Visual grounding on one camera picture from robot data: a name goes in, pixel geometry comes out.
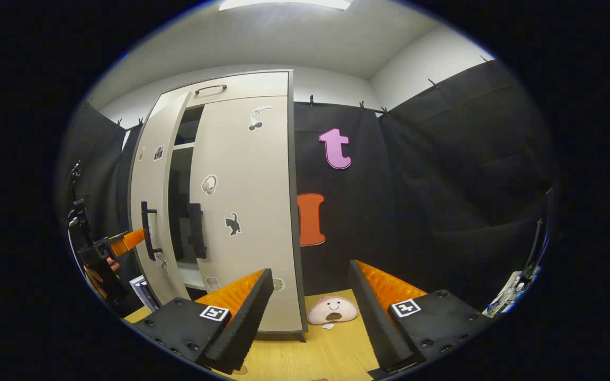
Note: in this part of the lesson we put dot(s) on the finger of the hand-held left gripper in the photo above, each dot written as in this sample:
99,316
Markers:
127,242

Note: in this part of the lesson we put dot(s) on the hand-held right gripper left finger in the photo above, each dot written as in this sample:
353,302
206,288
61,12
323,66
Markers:
247,325

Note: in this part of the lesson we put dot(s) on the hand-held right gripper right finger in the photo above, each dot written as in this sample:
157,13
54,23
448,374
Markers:
376,320

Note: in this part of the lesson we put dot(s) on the white cabinet door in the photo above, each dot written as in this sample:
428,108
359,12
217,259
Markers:
252,169
149,174

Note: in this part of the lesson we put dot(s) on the round brown coaster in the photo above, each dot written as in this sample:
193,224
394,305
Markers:
240,370

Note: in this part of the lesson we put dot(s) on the pink plush face toy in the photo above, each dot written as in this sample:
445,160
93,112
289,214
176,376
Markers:
331,309

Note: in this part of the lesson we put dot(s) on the white and blue box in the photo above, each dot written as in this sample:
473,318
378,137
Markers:
143,291

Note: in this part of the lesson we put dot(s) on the black backdrop cloth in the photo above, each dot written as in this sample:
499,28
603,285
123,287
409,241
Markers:
442,185

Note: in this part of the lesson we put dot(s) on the white cabinet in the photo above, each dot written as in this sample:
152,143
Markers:
241,84

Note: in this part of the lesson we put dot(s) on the rectangular ceiling light panel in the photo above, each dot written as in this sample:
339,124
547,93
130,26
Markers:
284,4

